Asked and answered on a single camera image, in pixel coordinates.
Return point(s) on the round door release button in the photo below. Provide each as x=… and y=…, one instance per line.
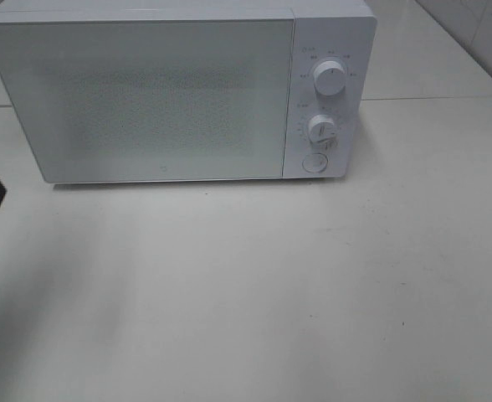
x=315, y=163

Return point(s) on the white microwave oven body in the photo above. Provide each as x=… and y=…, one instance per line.
x=341, y=30

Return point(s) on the white microwave knob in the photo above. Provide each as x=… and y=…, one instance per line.
x=321, y=128
x=329, y=77

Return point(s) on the white microwave door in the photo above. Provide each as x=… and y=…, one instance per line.
x=141, y=102

